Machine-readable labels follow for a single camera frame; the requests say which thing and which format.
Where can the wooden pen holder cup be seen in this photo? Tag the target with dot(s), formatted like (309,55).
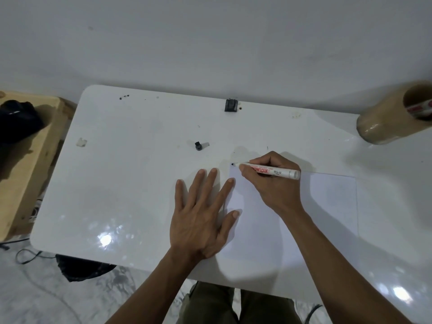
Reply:
(381,124)

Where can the white paper sheet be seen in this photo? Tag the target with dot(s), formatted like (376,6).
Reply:
(330,205)

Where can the person's right forearm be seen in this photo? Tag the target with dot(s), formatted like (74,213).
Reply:
(337,273)

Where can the black cloth bundle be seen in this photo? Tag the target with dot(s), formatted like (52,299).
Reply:
(17,121)

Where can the person's left hand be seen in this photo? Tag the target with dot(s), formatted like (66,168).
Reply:
(195,226)

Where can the black marker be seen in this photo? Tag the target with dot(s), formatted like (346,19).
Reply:
(287,173)

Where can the person's right hand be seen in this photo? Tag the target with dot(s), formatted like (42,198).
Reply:
(280,193)

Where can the olive green trousers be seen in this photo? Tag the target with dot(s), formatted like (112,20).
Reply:
(263,308)

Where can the black clip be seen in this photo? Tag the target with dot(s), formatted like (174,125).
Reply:
(231,105)

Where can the red marker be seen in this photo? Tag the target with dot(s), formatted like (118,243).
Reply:
(420,108)

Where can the black marker cap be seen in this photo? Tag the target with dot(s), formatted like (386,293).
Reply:
(198,146)

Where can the person's left forearm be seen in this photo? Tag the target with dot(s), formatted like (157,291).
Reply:
(152,293)

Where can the white tape scrap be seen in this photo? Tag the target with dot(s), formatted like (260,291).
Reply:
(81,142)

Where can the black bag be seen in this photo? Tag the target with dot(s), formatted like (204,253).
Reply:
(81,268)

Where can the wooden bench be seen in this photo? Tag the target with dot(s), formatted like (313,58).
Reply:
(23,172)

